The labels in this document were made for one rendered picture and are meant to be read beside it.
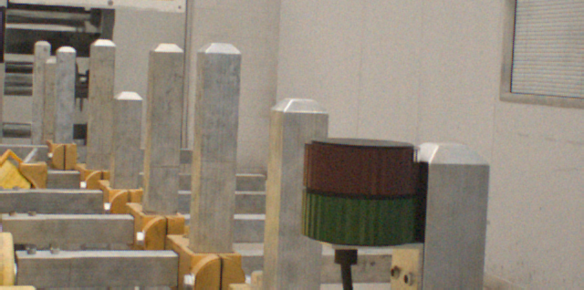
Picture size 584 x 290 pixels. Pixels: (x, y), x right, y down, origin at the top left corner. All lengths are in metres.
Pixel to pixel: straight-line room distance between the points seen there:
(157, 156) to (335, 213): 0.76
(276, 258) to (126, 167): 0.75
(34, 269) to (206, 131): 0.21
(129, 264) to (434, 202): 0.56
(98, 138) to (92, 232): 0.47
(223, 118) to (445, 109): 5.65
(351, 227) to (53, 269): 0.57
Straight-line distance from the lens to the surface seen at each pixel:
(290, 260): 0.83
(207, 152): 1.06
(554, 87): 5.71
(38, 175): 1.83
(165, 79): 1.30
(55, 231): 1.34
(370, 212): 0.56
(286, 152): 0.82
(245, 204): 1.64
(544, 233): 5.70
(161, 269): 1.11
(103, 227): 1.35
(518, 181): 5.91
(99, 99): 1.80
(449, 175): 0.59
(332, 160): 0.56
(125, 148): 1.55
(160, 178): 1.31
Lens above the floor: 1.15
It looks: 3 degrees down
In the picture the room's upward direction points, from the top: 3 degrees clockwise
